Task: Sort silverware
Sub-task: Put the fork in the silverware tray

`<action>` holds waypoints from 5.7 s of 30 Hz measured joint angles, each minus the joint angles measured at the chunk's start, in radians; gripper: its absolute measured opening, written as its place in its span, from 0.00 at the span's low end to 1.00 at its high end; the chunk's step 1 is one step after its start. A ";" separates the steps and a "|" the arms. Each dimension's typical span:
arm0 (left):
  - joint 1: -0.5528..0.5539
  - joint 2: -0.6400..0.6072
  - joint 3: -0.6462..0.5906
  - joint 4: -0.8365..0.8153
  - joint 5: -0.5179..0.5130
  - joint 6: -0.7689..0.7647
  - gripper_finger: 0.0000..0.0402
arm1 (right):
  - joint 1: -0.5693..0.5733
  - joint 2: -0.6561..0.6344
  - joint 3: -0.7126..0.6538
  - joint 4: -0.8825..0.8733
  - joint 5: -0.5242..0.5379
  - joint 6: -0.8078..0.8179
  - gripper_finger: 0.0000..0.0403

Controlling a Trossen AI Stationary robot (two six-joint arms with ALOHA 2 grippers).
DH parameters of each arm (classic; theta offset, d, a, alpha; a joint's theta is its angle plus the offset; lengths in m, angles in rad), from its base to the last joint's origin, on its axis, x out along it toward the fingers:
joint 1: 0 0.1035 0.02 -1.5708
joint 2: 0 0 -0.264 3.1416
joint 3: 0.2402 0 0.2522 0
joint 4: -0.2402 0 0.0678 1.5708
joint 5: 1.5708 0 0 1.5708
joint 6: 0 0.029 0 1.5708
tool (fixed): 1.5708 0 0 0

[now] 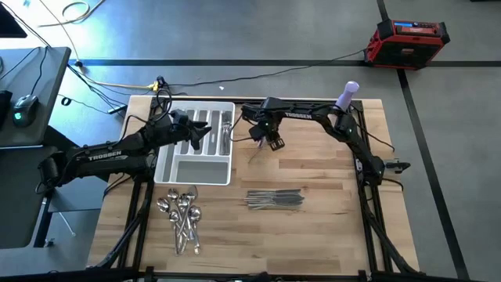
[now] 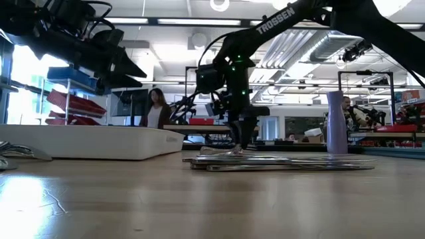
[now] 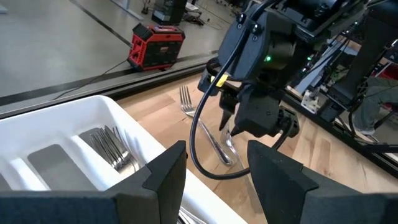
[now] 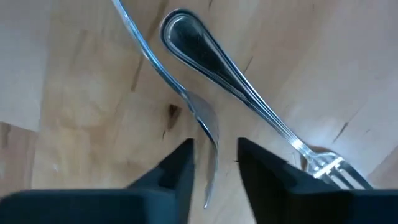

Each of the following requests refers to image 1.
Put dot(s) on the black power plug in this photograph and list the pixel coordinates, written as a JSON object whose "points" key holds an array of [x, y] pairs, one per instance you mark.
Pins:
{"points": [[160, 81]]}

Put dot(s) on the black clamp bracket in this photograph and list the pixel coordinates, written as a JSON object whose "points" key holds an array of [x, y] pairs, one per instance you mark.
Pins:
{"points": [[397, 165]]}

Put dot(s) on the white plastic cutlery tray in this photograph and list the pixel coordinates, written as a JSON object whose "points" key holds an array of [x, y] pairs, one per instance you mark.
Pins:
{"points": [[203, 172]]}

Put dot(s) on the silver spoon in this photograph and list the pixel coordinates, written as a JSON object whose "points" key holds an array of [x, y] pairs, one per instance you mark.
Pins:
{"points": [[172, 194], [174, 215], [183, 201], [194, 212], [163, 204], [192, 192]]}

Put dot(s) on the red black jobsite radio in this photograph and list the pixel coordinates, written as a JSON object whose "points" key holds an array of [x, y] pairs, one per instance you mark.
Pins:
{"points": [[407, 47]]}

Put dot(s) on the black desk base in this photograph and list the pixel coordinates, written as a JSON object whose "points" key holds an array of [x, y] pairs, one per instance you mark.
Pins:
{"points": [[42, 227]]}

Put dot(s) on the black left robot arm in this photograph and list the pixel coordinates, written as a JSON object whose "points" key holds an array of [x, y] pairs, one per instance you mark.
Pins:
{"points": [[105, 156]]}

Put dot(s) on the black computer mouse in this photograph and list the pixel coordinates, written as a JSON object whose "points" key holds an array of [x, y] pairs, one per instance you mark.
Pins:
{"points": [[25, 109]]}

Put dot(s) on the silver table knife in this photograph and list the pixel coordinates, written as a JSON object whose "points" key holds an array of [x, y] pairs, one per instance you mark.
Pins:
{"points": [[274, 195], [274, 202], [274, 206], [274, 199], [274, 192]]}

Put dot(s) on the black monitor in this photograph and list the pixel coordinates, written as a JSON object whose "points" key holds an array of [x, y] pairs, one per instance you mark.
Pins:
{"points": [[9, 23]]}

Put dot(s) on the lavender bottle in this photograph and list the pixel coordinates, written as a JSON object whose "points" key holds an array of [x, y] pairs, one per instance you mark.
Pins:
{"points": [[346, 98]]}

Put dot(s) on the dark grey desk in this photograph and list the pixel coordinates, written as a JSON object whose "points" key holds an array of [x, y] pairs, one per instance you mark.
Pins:
{"points": [[23, 74]]}

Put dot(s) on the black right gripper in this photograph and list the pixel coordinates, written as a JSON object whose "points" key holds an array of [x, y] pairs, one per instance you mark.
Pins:
{"points": [[266, 127]]}

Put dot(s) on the dark grey desk panel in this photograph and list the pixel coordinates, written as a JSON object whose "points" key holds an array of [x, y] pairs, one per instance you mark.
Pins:
{"points": [[19, 203]]}

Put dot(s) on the silver fork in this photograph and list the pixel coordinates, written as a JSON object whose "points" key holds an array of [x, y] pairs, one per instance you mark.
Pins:
{"points": [[228, 139], [223, 141], [254, 157], [225, 125]]}

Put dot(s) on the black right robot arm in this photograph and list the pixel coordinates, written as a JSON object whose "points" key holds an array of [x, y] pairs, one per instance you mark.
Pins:
{"points": [[299, 114]]}

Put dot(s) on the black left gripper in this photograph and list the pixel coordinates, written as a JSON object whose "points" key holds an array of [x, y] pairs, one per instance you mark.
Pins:
{"points": [[182, 125]]}

